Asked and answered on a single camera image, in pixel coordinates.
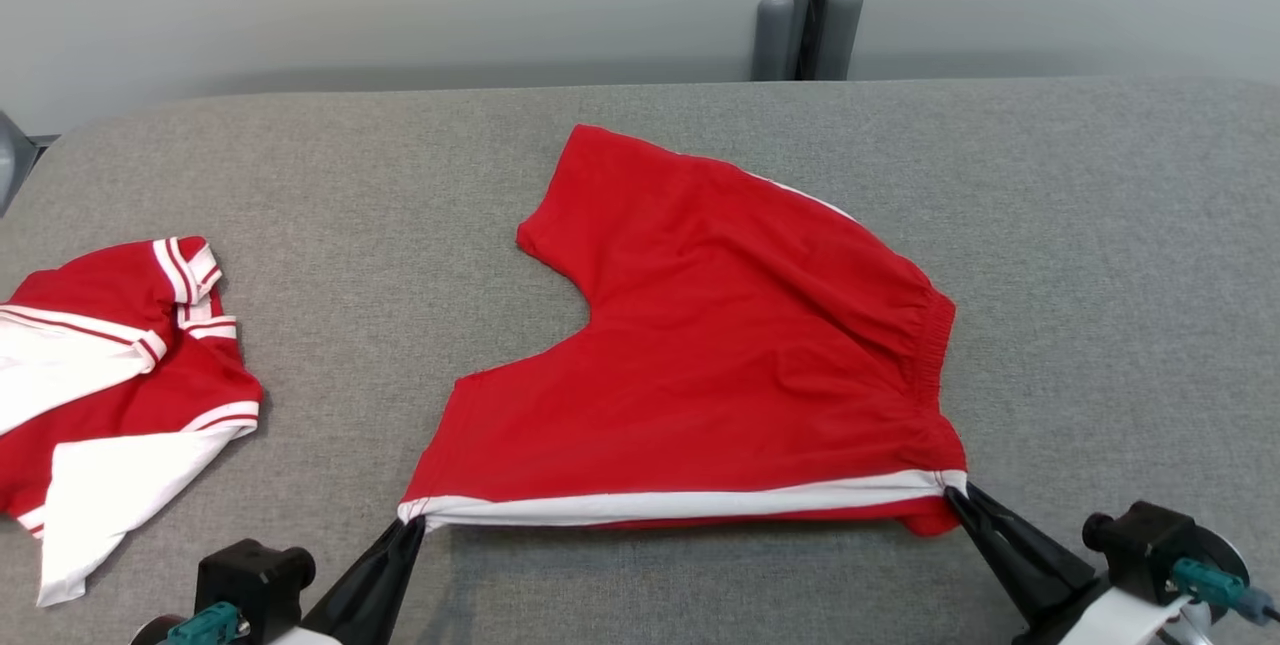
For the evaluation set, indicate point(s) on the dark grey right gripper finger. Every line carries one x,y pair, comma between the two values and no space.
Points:
1030,595
1055,565

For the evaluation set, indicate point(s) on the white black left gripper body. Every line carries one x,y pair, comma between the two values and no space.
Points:
305,638

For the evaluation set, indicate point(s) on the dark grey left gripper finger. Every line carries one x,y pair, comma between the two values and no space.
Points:
392,595
345,600

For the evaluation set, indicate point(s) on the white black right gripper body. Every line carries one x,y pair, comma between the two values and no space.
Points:
1110,625

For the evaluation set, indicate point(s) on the red white numbered jersey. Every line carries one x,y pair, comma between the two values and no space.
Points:
110,365

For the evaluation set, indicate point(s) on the red shorts with white stripe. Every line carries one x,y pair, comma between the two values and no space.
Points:
720,345

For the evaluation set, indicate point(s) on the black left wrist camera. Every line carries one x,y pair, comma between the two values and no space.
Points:
250,575

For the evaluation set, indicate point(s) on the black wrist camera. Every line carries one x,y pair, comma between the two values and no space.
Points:
250,575
1140,545

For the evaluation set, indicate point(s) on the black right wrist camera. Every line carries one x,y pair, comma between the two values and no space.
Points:
1140,545

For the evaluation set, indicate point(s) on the grey metal frame piece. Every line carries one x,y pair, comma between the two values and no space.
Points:
10,160

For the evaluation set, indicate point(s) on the grey double partition post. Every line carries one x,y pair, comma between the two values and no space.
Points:
772,40

